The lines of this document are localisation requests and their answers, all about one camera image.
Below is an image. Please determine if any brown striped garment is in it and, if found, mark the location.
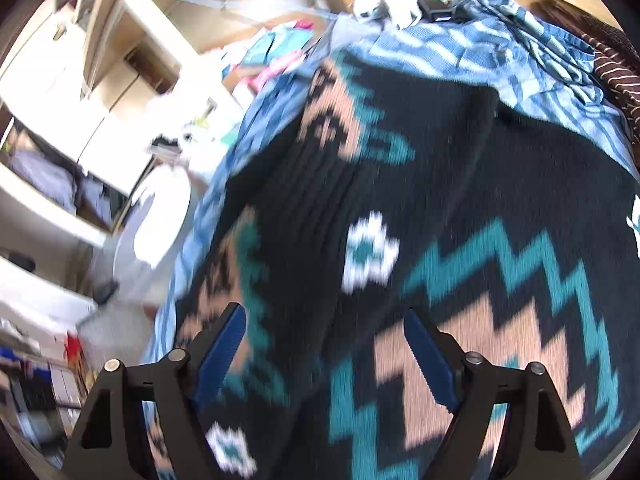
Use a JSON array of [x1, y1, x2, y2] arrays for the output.
[[533, 0, 640, 139]]

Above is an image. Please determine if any white round stool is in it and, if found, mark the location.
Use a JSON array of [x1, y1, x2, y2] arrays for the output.
[[113, 165, 191, 282]]

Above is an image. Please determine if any white shelf unit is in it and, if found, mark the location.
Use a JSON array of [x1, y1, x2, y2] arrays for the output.
[[0, 0, 262, 261]]

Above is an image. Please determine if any black patterned knit sweater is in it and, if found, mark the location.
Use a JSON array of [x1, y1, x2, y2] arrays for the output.
[[175, 48, 639, 479]]

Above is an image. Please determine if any white power strip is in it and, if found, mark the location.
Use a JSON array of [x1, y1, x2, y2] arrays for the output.
[[352, 0, 448, 28]]

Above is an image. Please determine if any blue striped bed sheet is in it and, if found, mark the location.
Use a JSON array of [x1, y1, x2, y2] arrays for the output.
[[142, 0, 638, 363]]

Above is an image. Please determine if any black power adapter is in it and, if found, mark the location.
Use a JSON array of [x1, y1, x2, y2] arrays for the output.
[[416, 0, 454, 23]]

